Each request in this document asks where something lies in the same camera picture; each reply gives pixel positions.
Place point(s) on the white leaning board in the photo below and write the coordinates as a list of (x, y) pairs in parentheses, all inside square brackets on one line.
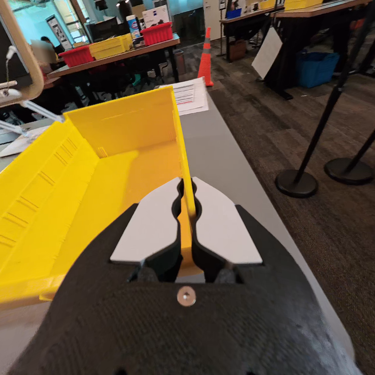
[(268, 54)]

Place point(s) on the black framed wooden table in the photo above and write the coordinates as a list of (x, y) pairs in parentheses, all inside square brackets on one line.
[(322, 11), (249, 16)]

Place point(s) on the printed paper sheets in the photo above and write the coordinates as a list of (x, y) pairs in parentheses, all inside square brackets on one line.
[(190, 96)]

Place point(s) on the white wipes canister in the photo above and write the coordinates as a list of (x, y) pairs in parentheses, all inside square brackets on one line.
[(133, 26)]

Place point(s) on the grey desk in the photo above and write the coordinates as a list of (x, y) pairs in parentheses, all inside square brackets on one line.
[(228, 164)]

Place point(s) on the yellow storage bin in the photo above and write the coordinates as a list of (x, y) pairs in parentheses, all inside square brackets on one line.
[(301, 4), (110, 47)]

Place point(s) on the white cardboard box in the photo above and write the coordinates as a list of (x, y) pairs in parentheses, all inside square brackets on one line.
[(155, 14)]

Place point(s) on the brown bag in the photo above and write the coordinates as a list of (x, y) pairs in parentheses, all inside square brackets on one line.
[(237, 50)]

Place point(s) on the black stanchion post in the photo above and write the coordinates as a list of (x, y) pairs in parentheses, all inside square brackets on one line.
[(348, 171), (322, 126)]

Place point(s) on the white standing sign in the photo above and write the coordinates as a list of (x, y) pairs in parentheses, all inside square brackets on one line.
[(58, 30)]

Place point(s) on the yellow plastic bin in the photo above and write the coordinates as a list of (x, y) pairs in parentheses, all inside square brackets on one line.
[(131, 126)]

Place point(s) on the red storage bin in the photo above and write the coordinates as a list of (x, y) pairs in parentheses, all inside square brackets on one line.
[(77, 57), (156, 35)]

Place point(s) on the small blue bin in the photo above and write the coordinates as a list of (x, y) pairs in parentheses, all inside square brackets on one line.
[(233, 13)]

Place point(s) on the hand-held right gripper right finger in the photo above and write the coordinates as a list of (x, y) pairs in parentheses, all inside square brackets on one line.
[(225, 231)]

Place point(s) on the white monitor stand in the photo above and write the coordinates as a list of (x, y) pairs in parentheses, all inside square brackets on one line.
[(39, 109)]

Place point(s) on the orange traffic cone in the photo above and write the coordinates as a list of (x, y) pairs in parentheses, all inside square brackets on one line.
[(206, 61)]

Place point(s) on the long wooden table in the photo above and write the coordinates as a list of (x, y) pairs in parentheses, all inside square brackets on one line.
[(117, 58)]

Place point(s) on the black computer monitor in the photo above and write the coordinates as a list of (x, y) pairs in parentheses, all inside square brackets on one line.
[(102, 29)]

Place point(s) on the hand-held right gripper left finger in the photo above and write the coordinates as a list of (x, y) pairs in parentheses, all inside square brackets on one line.
[(146, 231)]

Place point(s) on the blue plastic tub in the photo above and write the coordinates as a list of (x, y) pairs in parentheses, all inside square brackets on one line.
[(318, 71)]

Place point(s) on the beige framed monitor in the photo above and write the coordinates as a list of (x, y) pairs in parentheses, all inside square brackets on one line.
[(27, 55)]

